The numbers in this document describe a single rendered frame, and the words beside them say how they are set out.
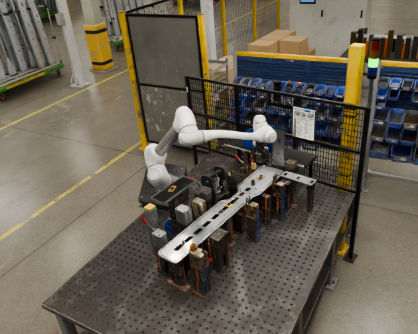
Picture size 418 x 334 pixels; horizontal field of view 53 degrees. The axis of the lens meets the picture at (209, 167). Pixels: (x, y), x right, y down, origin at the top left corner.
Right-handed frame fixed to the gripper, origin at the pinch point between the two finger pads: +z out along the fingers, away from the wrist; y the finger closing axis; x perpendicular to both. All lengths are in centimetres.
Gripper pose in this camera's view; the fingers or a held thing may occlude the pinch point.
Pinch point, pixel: (261, 162)
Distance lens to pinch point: 347.0
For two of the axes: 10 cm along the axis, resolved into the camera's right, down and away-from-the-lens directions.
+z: 0.9, 8.6, 5.0
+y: 7.8, 2.5, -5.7
